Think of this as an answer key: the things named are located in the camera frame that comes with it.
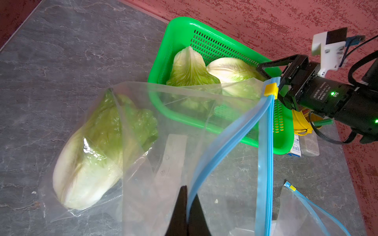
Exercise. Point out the spare clear zipper bag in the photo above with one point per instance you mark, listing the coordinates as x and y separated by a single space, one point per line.
298 216

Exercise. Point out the green plastic perforated basket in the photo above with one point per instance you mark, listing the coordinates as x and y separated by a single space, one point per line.
182 32

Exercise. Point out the blue white small box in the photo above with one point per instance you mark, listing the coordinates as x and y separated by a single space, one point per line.
295 150

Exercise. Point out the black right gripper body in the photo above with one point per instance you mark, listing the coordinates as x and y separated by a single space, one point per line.
324 96

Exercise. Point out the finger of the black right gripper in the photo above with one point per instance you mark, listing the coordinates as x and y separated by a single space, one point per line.
292 65

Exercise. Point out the chinese cabbage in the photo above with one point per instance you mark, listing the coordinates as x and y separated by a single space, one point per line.
238 79
91 162
189 69

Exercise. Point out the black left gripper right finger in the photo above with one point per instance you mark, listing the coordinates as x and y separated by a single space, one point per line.
197 225

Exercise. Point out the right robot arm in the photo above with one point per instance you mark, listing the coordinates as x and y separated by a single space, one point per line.
353 104

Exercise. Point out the yellow pencil cup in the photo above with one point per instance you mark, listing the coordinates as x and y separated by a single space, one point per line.
301 122

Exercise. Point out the clear zipper bag blue seal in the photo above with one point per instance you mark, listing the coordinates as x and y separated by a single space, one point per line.
227 171

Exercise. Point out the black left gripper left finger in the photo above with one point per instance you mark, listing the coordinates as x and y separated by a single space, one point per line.
178 224

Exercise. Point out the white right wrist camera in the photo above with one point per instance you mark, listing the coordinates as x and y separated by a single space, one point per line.
331 47

